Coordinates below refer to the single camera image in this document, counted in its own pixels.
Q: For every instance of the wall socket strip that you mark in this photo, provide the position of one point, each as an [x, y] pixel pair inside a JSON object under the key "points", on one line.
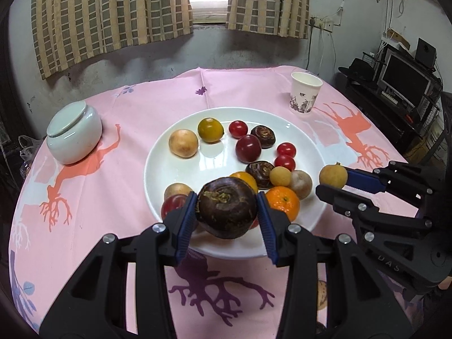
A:
{"points": [[321, 23]]}

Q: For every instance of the small yellow round fruit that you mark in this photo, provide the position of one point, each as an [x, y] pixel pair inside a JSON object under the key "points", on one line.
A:
{"points": [[280, 176], [332, 176]]}

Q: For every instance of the pale yellow passion fruit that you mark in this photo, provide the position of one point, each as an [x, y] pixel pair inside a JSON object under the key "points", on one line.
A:
{"points": [[183, 143]]}

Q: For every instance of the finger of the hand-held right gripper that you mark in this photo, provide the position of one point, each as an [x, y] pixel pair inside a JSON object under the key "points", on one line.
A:
{"points": [[339, 199], [363, 180]]}

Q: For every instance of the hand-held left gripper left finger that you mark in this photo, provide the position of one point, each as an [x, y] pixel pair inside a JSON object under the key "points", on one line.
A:
{"points": [[184, 233]]}

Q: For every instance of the orange mandarin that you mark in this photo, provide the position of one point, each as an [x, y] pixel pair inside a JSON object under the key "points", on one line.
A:
{"points": [[284, 203]]}

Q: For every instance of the wide checked curtain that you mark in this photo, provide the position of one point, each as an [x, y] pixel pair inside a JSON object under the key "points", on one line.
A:
{"points": [[106, 14]]}

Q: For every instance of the dark purple water chestnut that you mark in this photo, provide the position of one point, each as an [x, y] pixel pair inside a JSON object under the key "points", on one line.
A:
{"points": [[260, 173], [319, 327], [263, 136]]}

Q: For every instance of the computer monitor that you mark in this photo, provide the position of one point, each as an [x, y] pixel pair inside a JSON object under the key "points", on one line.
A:
{"points": [[404, 77]]}

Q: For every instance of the narrow checked curtain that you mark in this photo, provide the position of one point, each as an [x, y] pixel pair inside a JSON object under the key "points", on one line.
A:
{"points": [[268, 0]]}

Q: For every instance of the clear plastic bag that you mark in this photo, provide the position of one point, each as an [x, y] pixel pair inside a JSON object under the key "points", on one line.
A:
{"points": [[28, 152]]}

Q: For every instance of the black speaker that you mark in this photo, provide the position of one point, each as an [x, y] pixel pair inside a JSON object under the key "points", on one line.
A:
{"points": [[425, 51]]}

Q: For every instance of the floral paper cup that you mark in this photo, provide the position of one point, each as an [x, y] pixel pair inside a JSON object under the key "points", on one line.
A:
{"points": [[305, 91]]}

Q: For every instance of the brown passion fruit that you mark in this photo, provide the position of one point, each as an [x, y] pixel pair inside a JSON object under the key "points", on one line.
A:
{"points": [[302, 183]]}

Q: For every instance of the black media stand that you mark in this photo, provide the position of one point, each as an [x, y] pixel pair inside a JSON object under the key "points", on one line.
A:
{"points": [[381, 113]]}

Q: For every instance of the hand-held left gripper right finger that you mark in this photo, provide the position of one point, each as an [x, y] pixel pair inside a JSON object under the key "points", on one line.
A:
{"points": [[269, 233]]}

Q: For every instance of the red cherry tomato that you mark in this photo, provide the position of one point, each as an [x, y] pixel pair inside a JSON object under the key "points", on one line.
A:
{"points": [[285, 163], [254, 223], [238, 128], [286, 149]]}

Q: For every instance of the pink printed tablecloth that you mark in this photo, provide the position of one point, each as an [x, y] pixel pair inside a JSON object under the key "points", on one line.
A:
{"points": [[116, 197]]}

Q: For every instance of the speckled pale round fruit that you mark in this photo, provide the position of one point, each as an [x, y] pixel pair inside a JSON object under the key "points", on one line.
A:
{"points": [[322, 295]]}

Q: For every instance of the orange-yellow tomato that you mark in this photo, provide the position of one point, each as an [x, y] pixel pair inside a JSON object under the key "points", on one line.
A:
{"points": [[210, 130]]}

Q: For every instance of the dark red tomato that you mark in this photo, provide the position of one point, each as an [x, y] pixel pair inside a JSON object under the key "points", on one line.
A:
{"points": [[248, 148], [171, 206]]}

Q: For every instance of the large dark water chestnut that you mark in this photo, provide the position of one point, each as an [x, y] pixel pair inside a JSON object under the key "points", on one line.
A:
{"points": [[226, 215]]}

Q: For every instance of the black hat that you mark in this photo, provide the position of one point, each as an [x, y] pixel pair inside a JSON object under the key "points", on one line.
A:
{"points": [[356, 70]]}

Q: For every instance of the yellow tomato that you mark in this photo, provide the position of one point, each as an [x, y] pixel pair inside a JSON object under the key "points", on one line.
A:
{"points": [[245, 178]]}

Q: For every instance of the white oval plate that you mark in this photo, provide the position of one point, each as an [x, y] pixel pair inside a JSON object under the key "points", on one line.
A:
{"points": [[212, 162]]}

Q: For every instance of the pale green lidded ceramic jar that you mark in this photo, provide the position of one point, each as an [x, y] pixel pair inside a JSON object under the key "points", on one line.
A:
{"points": [[76, 141]]}

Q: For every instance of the green-brown passion fruit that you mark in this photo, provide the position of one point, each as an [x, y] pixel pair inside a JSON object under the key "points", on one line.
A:
{"points": [[176, 190]]}

